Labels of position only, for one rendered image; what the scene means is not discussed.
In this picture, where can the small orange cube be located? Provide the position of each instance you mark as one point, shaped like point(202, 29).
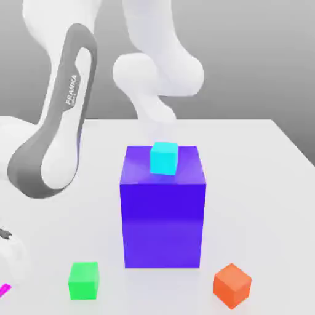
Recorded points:
point(231, 286)

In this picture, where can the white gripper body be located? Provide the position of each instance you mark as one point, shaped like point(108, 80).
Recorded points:
point(11, 258)

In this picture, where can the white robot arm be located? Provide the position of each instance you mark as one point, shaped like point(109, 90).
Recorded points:
point(61, 152)

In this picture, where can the small magenta cube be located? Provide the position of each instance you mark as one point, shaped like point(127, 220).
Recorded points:
point(4, 290)

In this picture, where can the small cyan cube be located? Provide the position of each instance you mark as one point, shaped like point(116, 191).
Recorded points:
point(163, 158)

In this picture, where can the small green cube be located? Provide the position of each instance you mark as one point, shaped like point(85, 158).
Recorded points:
point(83, 281)

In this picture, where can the large blue box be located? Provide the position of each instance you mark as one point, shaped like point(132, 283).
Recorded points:
point(162, 221)

